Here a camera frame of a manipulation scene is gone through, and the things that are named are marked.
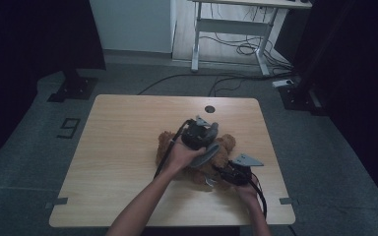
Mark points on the white desk frame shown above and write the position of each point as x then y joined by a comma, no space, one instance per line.
229,26

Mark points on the black stand base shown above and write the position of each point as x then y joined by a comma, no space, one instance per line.
303,96
74,88

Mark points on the person's right hand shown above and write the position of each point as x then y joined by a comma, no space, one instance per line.
247,193

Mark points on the black tape floor mark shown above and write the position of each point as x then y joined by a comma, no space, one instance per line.
69,128

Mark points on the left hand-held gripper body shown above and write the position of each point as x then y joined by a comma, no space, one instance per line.
195,136

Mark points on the round dark table grommet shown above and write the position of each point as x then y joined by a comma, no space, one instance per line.
209,109

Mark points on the white power strip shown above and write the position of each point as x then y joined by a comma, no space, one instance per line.
283,83

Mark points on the brown teddy bear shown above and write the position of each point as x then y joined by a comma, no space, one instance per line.
221,157

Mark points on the person's left hand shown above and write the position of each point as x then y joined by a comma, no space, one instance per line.
182,157

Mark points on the grey tape strip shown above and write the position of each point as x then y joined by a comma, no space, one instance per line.
57,202

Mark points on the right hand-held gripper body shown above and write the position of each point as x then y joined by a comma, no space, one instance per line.
241,170

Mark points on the dark curtain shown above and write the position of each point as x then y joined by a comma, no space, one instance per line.
357,82
29,49

